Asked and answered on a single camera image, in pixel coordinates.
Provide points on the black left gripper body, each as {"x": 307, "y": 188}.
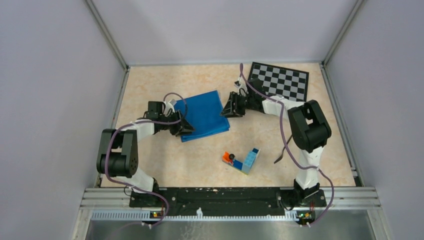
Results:
{"x": 173, "y": 128}

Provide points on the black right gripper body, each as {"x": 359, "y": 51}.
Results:
{"x": 243, "y": 103}

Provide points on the blue cloth napkin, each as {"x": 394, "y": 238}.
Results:
{"x": 204, "y": 115}

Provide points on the colourful toy brick assembly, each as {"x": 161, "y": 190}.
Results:
{"x": 245, "y": 165}

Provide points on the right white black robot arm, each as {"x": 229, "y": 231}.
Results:
{"x": 309, "y": 127}

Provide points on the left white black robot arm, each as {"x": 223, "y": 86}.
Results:
{"x": 118, "y": 155}

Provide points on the black white checkerboard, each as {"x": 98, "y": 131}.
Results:
{"x": 285, "y": 82}

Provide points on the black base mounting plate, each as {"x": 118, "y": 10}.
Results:
{"x": 227, "y": 201}

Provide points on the aluminium frame rail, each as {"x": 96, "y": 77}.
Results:
{"x": 105, "y": 214}

